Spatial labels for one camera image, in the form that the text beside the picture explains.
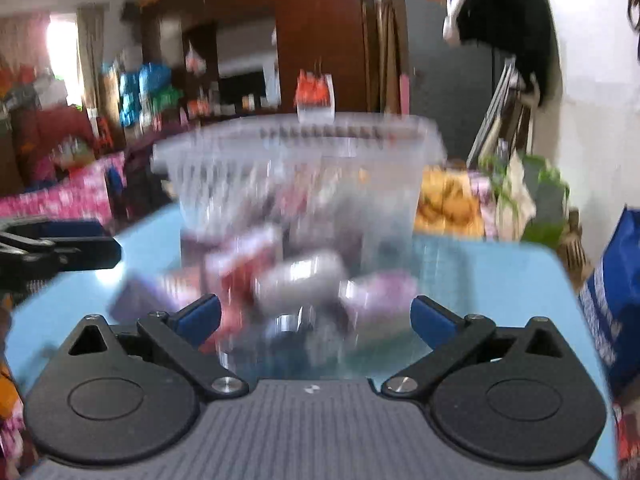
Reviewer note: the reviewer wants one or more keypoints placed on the window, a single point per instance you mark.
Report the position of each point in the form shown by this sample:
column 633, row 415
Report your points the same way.
column 62, row 55

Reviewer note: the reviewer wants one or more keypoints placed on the green white tote bag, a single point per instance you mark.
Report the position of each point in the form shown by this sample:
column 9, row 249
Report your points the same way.
column 530, row 200

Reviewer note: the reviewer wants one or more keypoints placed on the blue tote bag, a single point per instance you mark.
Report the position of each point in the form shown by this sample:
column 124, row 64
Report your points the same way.
column 615, row 300

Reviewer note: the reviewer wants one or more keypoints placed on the wooden boards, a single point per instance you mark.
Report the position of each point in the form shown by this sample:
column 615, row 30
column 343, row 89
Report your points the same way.
column 387, row 40

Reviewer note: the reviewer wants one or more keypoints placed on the white black hanging jacket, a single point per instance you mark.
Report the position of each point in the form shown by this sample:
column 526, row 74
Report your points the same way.
column 505, row 35

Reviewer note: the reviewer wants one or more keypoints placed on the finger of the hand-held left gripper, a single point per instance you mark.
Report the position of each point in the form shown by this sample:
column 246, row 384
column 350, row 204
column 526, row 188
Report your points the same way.
column 65, row 230
column 90, row 255

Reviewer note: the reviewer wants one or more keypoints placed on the red wrapped packet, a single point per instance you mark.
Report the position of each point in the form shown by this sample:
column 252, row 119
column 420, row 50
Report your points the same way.
column 227, row 317

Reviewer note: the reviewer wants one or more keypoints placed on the pink plastic bag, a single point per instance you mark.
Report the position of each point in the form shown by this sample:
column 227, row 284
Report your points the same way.
column 195, row 59

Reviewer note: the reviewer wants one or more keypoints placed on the white plastic basket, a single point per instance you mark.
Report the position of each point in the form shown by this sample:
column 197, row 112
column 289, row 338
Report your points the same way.
column 225, row 180

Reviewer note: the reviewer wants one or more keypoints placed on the beige curtain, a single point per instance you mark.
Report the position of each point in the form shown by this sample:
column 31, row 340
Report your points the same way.
column 22, row 40
column 91, row 55

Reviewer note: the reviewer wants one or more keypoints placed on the pink roll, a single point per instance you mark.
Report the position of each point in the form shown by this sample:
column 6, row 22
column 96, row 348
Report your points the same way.
column 404, row 94

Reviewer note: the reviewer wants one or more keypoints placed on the yellow cloth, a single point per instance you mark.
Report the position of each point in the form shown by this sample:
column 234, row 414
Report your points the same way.
column 450, row 202

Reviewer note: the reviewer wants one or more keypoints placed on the blue plastic bags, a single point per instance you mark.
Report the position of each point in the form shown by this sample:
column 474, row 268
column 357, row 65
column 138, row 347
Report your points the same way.
column 142, row 90

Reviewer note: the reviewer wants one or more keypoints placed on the orange plastic bag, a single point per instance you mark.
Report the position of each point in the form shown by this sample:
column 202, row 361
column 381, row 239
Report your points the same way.
column 315, row 92

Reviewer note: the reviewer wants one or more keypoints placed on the orange cloth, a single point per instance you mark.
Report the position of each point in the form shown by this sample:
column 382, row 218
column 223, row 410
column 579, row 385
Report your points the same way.
column 9, row 390

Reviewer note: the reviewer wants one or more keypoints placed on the dark clothes pile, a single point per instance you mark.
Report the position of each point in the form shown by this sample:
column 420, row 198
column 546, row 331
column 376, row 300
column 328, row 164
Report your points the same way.
column 147, row 180

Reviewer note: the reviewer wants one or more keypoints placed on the dark wooden wardrobe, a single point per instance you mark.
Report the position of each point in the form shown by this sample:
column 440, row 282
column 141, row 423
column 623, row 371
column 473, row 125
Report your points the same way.
column 320, row 25

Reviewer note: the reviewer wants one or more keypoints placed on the grey door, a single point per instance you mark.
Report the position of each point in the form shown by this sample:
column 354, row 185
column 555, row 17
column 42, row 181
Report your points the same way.
column 450, row 75

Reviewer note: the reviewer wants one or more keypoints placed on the pink white box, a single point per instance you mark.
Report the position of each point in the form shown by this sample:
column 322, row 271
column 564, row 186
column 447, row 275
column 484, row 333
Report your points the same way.
column 245, row 260

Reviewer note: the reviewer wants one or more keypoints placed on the brown patterned bag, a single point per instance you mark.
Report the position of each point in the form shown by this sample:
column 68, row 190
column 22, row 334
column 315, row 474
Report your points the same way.
column 570, row 250

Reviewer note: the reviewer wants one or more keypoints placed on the metal poles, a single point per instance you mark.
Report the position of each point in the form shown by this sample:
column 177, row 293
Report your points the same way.
column 495, row 110

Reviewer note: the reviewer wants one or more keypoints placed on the black television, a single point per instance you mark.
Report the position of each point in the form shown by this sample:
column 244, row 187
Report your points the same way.
column 240, row 90

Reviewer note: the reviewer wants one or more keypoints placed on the red packets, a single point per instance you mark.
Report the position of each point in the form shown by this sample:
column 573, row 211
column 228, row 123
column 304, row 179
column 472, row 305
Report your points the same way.
column 627, row 430

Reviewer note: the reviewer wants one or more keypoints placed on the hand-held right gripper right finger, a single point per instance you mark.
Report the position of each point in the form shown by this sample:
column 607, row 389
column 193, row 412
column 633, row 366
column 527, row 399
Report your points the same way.
column 432, row 322

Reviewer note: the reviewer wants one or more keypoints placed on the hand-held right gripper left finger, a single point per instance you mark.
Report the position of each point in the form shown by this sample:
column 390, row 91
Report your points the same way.
column 200, row 317

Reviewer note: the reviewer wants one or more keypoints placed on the pink floral blanket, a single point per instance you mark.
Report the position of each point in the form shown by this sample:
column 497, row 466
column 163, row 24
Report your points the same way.
column 55, row 200

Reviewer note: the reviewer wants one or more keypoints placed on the green plastic bag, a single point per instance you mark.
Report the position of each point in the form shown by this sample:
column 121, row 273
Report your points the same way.
column 170, row 100

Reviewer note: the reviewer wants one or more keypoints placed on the silver box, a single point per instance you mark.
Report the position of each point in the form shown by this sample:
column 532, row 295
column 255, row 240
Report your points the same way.
column 300, row 277

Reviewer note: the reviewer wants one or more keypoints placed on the red cabinet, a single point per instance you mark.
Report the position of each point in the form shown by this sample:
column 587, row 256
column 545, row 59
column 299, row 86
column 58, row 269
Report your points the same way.
column 50, row 135

